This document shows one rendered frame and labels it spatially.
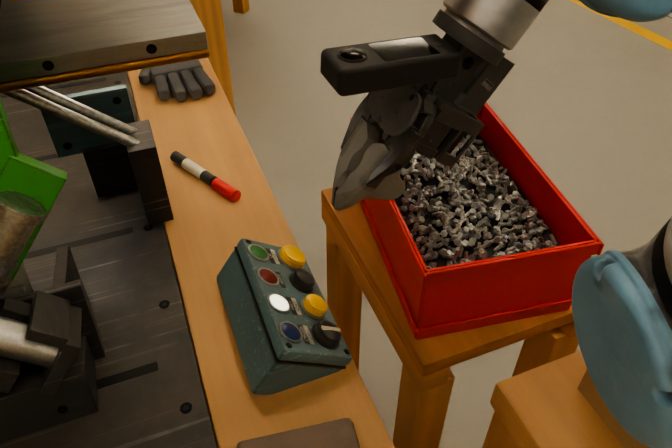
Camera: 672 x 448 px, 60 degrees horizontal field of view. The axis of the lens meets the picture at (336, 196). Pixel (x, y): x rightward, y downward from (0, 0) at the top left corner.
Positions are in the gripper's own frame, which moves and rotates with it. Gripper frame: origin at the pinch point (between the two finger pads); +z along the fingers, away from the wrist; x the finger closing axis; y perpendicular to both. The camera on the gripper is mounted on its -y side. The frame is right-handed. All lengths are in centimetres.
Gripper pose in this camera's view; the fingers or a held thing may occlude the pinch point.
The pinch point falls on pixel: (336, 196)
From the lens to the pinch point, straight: 57.9
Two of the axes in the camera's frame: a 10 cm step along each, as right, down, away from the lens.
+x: -3.7, -6.0, 7.1
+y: 7.6, 2.4, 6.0
